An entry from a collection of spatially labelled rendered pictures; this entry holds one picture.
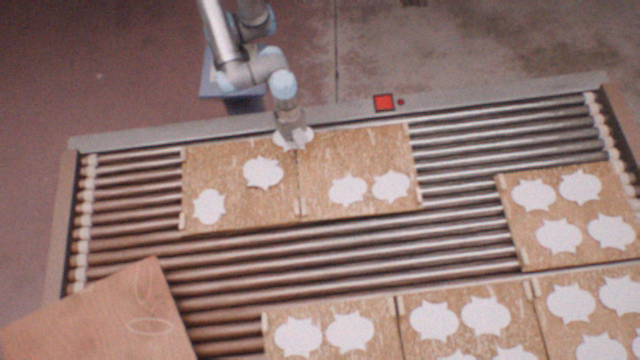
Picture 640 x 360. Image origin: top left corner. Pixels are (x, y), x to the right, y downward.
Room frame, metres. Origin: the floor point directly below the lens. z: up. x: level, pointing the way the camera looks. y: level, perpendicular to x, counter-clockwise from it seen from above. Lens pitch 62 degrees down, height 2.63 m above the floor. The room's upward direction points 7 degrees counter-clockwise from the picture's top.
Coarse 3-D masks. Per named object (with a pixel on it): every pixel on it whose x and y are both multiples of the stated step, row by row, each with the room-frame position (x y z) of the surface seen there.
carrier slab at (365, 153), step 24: (312, 144) 1.07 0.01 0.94; (336, 144) 1.06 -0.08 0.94; (360, 144) 1.04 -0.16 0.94; (384, 144) 1.03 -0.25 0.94; (408, 144) 1.02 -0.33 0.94; (312, 168) 0.97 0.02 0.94; (336, 168) 0.96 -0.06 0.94; (360, 168) 0.95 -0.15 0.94; (384, 168) 0.93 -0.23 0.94; (408, 168) 0.92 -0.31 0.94; (312, 192) 0.88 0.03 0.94; (408, 192) 0.83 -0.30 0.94; (312, 216) 0.78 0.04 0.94; (336, 216) 0.77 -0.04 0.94
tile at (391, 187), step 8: (384, 176) 0.90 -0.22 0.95; (392, 176) 0.89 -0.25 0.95; (400, 176) 0.89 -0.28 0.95; (376, 184) 0.87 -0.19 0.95; (384, 184) 0.87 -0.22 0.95; (392, 184) 0.86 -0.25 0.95; (400, 184) 0.86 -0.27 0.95; (408, 184) 0.85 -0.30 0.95; (376, 192) 0.84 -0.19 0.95; (384, 192) 0.83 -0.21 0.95; (392, 192) 0.83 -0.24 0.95; (400, 192) 0.83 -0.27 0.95; (384, 200) 0.81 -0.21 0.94; (392, 200) 0.80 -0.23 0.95
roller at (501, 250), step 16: (416, 256) 0.60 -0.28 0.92; (432, 256) 0.60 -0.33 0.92; (448, 256) 0.59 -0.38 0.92; (464, 256) 0.58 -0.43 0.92; (480, 256) 0.58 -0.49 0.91; (496, 256) 0.57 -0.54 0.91; (288, 272) 0.61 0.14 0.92; (304, 272) 0.60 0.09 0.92; (320, 272) 0.59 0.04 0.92; (336, 272) 0.58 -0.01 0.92; (352, 272) 0.58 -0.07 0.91; (368, 272) 0.57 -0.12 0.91; (384, 272) 0.57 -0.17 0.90; (176, 288) 0.60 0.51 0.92; (192, 288) 0.59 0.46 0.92; (208, 288) 0.59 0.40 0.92; (224, 288) 0.58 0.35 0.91; (240, 288) 0.57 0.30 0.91
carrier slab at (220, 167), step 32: (192, 160) 1.07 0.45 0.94; (224, 160) 1.05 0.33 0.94; (288, 160) 1.02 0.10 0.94; (192, 192) 0.94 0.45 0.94; (224, 192) 0.92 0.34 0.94; (256, 192) 0.90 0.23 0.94; (288, 192) 0.89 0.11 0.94; (192, 224) 0.81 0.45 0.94; (224, 224) 0.80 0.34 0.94; (256, 224) 0.78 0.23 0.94
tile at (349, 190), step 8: (336, 184) 0.89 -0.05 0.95; (344, 184) 0.89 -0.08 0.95; (352, 184) 0.88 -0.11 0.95; (360, 184) 0.88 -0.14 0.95; (328, 192) 0.86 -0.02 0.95; (336, 192) 0.86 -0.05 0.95; (344, 192) 0.85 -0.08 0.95; (352, 192) 0.85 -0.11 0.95; (360, 192) 0.85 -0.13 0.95; (336, 200) 0.83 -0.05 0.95; (344, 200) 0.82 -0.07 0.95; (352, 200) 0.82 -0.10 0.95; (360, 200) 0.82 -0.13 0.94
